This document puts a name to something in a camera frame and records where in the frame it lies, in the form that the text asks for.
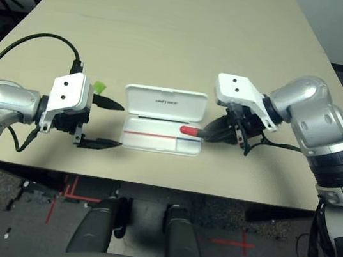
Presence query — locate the grey robot left leg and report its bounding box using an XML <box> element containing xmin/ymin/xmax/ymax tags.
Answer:
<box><xmin>65</xmin><ymin>190</ymin><xmax>134</xmax><ymax>257</ymax></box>

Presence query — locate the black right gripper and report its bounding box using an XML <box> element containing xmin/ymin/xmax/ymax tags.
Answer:
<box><xmin>201</xmin><ymin>100</ymin><xmax>271</xmax><ymax>152</ymax></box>

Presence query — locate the grey robot leg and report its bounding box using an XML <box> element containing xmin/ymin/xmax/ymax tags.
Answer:
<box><xmin>158</xmin><ymin>202</ymin><xmax>213</xmax><ymax>257</ymax></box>
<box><xmin>65</xmin><ymin>190</ymin><xmax>134</xmax><ymax>257</ymax></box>

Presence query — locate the grey robot right leg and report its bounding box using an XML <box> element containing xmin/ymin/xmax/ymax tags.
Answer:
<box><xmin>158</xmin><ymin>202</ymin><xmax>213</xmax><ymax>257</ymax></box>

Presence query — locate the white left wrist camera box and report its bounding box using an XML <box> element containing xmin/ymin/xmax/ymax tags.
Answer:
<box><xmin>38</xmin><ymin>67</ymin><xmax>97</xmax><ymax>139</ymax></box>

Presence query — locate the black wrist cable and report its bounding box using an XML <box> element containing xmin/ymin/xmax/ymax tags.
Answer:
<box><xmin>218</xmin><ymin>125</ymin><xmax>343</xmax><ymax>257</ymax></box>
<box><xmin>0</xmin><ymin>25</ymin><xmax>89</xmax><ymax>161</ymax></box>

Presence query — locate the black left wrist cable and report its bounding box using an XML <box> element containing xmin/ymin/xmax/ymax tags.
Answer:
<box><xmin>0</xmin><ymin>25</ymin><xmax>89</xmax><ymax>161</ymax></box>

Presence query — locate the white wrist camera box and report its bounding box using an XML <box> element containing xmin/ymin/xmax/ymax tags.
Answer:
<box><xmin>208</xmin><ymin>71</ymin><xmax>286</xmax><ymax>134</ymax></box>
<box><xmin>38</xmin><ymin>67</ymin><xmax>97</xmax><ymax>139</ymax></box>

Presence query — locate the white hinged pencil case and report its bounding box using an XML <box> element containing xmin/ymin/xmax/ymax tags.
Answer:
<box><xmin>116</xmin><ymin>81</ymin><xmax>210</xmax><ymax>160</ymax></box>

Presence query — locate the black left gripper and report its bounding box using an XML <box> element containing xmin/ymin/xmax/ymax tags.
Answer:
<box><xmin>49</xmin><ymin>87</ymin><xmax>130</xmax><ymax>155</ymax></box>

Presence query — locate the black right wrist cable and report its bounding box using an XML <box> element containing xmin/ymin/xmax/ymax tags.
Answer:
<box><xmin>218</xmin><ymin>125</ymin><xmax>343</xmax><ymax>257</ymax></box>

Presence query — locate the red whiteboard marker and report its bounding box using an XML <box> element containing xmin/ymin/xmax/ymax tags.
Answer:
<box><xmin>179</xmin><ymin>124</ymin><xmax>206</xmax><ymax>139</ymax></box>

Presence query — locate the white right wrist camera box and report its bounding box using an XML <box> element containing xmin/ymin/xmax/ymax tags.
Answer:
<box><xmin>208</xmin><ymin>71</ymin><xmax>286</xmax><ymax>134</ymax></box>

